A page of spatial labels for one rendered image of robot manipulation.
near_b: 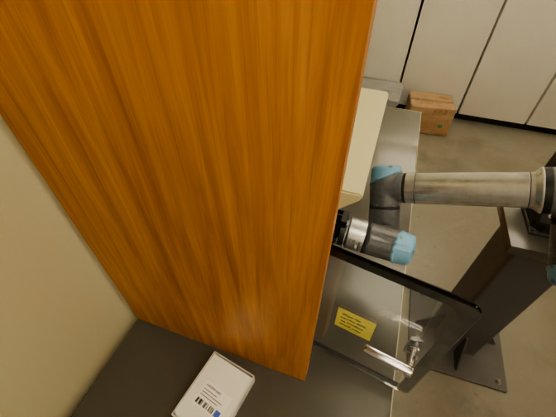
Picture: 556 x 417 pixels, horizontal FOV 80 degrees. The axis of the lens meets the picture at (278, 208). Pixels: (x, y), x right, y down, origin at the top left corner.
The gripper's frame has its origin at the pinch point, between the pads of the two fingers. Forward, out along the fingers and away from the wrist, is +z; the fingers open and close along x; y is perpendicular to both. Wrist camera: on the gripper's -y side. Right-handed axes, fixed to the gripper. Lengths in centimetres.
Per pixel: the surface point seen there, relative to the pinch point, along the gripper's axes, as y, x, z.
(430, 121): -104, -256, -71
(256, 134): 42.2, 25.7, -7.9
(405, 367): 1.1, 25.9, -36.1
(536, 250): -24, -38, -82
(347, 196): 29.7, 17.8, -18.5
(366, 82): -90, -278, -4
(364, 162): 30.5, 10.3, -19.4
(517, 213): -24, -55, -78
